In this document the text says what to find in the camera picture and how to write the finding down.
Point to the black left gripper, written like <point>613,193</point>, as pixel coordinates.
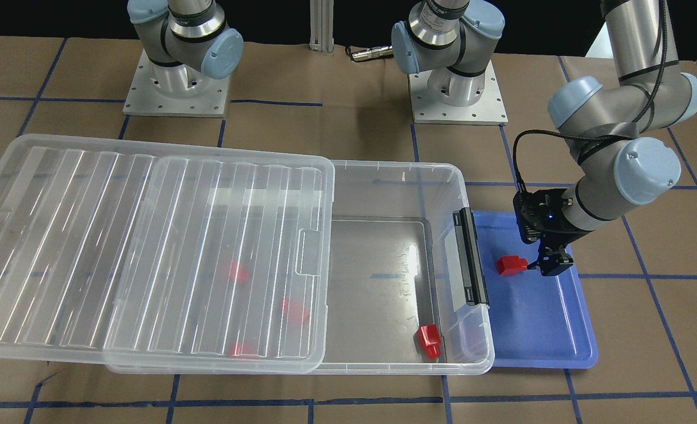
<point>562,237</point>

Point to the red block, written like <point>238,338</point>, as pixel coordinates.
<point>294,313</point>
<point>430,341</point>
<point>236,273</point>
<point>243,351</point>
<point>511,265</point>

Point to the clear plastic box lid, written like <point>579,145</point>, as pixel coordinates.
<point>68,207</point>

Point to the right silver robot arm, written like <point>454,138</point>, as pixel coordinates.
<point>191,33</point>

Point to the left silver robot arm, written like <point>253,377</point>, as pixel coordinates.
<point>605,131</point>

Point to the clear plastic storage box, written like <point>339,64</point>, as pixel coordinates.
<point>367,247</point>

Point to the blue plastic tray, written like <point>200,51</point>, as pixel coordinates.
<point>536,321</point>

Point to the red block under lid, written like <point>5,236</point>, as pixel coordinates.
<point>236,273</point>
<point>294,313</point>
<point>243,351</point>

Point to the silver cylinder connector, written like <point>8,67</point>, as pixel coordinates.
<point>369,54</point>

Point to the black box latch handle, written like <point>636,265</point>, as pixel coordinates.
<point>473,281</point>

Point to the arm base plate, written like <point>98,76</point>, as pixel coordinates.
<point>441,97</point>
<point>180,91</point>

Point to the aluminium frame post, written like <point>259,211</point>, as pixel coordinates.
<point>321,15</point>

